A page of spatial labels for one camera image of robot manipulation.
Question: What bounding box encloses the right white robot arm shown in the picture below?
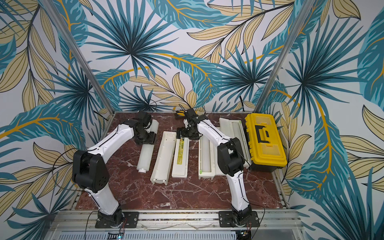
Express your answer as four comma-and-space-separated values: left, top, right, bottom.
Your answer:
178, 108, 250, 212

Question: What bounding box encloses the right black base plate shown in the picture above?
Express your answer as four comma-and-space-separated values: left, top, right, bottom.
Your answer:
218, 211, 261, 228

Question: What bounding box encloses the yellow black toolbox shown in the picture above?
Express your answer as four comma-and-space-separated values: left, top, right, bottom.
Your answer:
245, 113, 288, 173

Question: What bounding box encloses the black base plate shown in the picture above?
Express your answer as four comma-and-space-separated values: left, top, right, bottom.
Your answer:
95, 211, 139, 229
218, 211, 261, 228

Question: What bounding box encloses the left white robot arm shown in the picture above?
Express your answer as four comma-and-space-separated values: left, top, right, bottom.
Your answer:
72, 111, 159, 217

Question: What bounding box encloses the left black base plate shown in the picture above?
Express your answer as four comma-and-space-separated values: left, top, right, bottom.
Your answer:
95, 211, 139, 229

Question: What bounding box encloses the dispenser tray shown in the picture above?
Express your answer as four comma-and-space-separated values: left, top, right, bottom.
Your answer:
151, 131, 177, 185
198, 136, 216, 180

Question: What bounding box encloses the white dispenser box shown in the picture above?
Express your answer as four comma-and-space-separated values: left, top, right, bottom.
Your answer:
211, 127, 231, 175
172, 138, 190, 178

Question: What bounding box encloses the thick wrap roll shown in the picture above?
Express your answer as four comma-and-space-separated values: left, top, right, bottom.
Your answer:
137, 120, 159, 174

